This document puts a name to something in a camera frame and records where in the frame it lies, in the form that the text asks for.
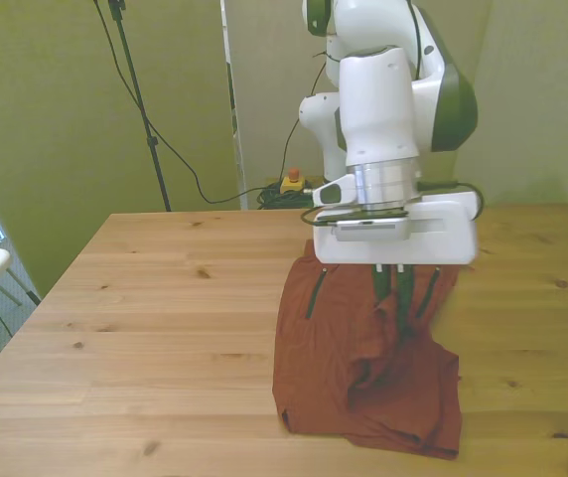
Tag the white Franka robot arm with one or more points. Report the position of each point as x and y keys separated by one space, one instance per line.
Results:
x=373 y=99

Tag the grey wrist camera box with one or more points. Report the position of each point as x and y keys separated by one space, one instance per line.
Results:
x=371 y=230

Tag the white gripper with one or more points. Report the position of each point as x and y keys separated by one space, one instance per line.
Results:
x=438 y=238

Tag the black tripod stand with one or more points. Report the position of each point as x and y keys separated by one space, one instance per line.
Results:
x=140 y=104

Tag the yellow emergency stop button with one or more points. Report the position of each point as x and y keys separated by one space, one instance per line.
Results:
x=293 y=183

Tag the rust red shorts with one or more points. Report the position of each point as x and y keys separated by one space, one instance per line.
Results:
x=321 y=367

